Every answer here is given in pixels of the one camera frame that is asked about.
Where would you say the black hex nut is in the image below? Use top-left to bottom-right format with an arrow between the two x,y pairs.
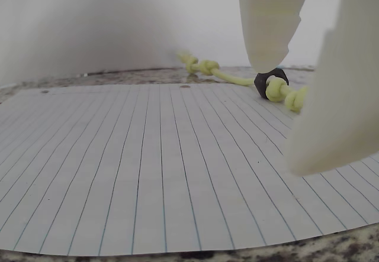
253,68 -> 290,99

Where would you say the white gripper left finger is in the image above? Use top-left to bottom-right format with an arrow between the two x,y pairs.
238,0 -> 314,73

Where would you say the yellow knotted rope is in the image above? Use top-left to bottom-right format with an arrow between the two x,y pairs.
176,51 -> 309,112

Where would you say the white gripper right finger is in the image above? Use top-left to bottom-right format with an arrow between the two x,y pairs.
285,0 -> 379,177

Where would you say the lined white paper sheet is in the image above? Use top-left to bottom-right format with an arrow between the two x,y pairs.
0,83 -> 379,257

